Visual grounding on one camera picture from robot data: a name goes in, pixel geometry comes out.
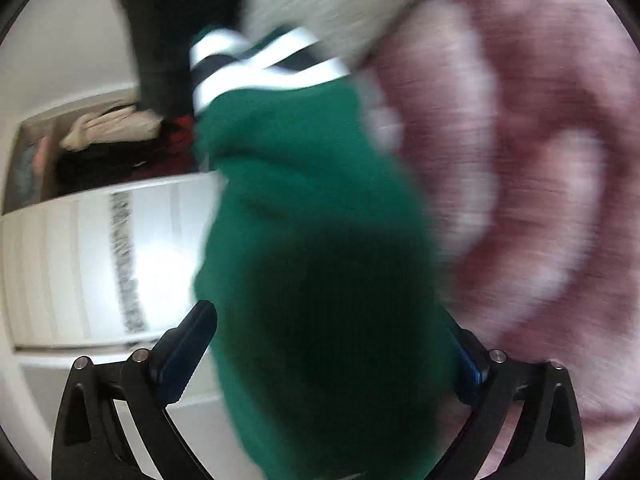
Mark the clothes pile in drawer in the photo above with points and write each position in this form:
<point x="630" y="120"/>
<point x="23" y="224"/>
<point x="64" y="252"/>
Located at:
<point x="94" y="147"/>

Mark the green and cream varsity jacket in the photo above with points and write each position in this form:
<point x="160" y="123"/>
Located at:
<point x="329" y="349"/>

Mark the white drawer cabinet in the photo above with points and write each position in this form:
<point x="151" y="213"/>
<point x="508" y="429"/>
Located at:
<point x="105" y="267"/>

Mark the black folded garment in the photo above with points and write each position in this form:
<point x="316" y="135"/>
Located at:
<point x="160" y="33"/>

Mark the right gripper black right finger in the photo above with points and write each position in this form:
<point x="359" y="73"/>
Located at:
<point x="533" y="404"/>

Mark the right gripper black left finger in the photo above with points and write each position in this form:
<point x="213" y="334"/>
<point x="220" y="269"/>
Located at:
<point x="89" y="442"/>

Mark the floral plush bed blanket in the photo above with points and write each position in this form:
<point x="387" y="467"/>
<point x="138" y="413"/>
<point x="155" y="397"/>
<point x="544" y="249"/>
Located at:
<point x="519" y="120"/>

